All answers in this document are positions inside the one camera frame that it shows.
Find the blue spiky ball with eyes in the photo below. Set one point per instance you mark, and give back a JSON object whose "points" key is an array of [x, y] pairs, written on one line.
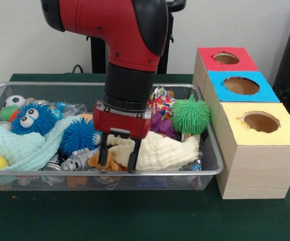
{"points": [[39, 123]]}

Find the shallow silver mesh bin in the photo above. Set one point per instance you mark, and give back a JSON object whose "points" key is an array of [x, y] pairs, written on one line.
{"points": [[97, 180]]}

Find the mint waffle cloth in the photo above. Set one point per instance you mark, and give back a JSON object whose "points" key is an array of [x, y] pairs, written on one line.
{"points": [[22, 148]]}

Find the cream waffle cloth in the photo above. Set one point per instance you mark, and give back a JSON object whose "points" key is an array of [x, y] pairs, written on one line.
{"points": [[165, 150]]}

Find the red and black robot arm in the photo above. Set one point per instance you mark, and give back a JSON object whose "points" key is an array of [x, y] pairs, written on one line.
{"points": [[125, 30]]}

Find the silver robot toy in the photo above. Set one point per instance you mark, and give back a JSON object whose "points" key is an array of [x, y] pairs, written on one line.
{"points": [[77, 160]]}

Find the plain blue spiky ball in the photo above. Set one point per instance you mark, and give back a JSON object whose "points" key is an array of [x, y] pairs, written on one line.
{"points": [[77, 138]]}

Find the wooden box with three holes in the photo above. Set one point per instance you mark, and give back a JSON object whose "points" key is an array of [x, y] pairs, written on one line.
{"points": [[260, 170]]}

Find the large green spiky ball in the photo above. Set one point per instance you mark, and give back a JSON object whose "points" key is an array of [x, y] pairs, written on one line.
{"points": [[191, 115]]}

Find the small soccer ball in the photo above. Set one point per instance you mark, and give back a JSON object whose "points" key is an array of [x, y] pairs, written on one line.
{"points": [[14, 100]]}

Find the dark green table cloth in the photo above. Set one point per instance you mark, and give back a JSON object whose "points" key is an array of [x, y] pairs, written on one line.
{"points": [[135, 216]]}

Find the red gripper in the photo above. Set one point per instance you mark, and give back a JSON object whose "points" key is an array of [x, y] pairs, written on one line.
{"points": [[122, 124]]}

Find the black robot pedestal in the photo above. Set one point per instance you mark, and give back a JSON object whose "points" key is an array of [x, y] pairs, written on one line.
{"points": [[99, 57]]}

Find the orange plush animal toy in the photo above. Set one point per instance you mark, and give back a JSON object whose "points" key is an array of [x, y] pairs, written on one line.
{"points": [[93, 162]]}

